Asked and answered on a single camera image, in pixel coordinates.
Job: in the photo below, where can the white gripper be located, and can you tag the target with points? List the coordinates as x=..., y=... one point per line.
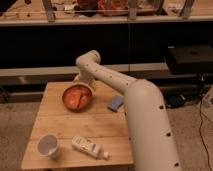
x=89, y=82

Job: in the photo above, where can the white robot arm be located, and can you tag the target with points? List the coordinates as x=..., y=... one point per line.
x=150, y=134

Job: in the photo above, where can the orange ceramic bowl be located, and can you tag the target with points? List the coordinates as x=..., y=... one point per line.
x=71, y=94

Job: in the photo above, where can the blue sponge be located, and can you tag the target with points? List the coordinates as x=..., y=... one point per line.
x=115, y=103

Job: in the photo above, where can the wooden table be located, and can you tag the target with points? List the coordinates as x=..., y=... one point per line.
x=96, y=123

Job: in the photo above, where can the white plastic bottle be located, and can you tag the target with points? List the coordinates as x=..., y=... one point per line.
x=88, y=147

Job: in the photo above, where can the white plastic cup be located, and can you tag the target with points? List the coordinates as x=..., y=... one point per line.
x=48, y=146

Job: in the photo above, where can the long wooden shelf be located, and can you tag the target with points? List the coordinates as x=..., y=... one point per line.
x=91, y=12

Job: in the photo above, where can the black box on shelf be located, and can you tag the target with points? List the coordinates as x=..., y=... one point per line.
x=190, y=59

